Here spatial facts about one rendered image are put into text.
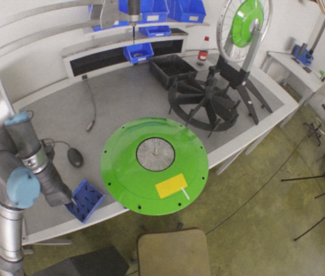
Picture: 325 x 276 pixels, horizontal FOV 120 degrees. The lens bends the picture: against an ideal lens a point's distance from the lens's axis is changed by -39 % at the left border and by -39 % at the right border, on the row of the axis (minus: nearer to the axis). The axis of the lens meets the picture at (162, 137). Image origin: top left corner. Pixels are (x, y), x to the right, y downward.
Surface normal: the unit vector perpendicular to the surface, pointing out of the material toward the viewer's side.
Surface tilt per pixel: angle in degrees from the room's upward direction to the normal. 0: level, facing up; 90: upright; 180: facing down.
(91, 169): 0
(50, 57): 90
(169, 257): 0
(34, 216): 0
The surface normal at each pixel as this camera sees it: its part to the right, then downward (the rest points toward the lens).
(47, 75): 0.48, 0.74
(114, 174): -0.26, -0.37
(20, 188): 0.96, 0.26
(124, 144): -0.10, -0.61
